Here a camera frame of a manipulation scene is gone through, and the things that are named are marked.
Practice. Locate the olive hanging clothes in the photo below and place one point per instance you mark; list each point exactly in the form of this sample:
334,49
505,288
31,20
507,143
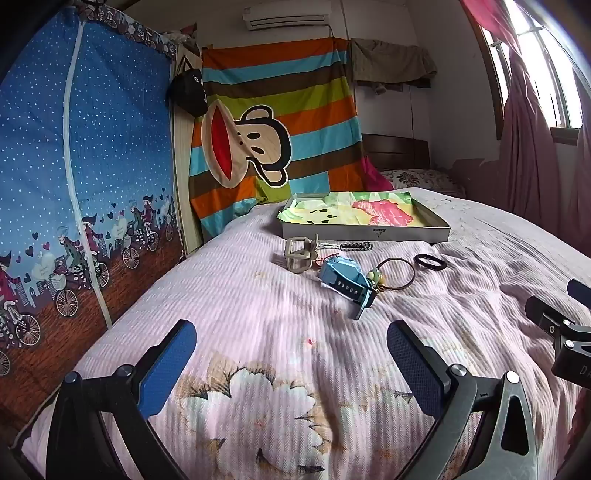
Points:
392,60

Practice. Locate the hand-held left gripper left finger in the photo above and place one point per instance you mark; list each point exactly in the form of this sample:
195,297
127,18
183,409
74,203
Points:
166,369

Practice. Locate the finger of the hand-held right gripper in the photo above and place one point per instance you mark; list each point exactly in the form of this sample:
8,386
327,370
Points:
547,321
581,290

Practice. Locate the colourful painted paper sheet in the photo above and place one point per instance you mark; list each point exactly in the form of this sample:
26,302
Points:
351,210

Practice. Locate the beige wooden panel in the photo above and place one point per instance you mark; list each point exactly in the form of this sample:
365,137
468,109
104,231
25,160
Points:
182,184

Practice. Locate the white air conditioner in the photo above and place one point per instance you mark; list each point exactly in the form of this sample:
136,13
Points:
286,16

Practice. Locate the floral patterned pillow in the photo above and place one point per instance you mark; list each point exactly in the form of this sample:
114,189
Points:
425,177

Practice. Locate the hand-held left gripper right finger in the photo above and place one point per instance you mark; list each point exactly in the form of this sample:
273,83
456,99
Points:
413,364

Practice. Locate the window with bars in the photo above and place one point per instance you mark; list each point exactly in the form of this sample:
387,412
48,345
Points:
549,60

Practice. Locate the blue printed fabric wardrobe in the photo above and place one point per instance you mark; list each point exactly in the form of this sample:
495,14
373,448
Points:
115,161

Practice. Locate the pink curtain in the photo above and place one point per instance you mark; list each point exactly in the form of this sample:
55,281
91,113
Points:
526,161

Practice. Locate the blue watch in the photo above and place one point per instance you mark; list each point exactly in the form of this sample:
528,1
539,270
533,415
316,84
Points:
344,277

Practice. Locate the grey shallow tray box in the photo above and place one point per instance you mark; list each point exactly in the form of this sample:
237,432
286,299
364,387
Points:
364,233

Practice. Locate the black hanging bag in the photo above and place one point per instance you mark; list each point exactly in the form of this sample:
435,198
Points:
187,90

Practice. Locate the magenta cloth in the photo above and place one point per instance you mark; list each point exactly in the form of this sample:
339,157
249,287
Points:
376,175

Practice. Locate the dark wooden headboard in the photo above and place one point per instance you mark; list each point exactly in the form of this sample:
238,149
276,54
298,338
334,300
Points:
397,150

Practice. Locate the beige hair claw clip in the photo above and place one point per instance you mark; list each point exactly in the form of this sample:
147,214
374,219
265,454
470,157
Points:
298,258

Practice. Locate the striped monkey print blanket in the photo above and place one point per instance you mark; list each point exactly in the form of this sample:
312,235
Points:
314,92

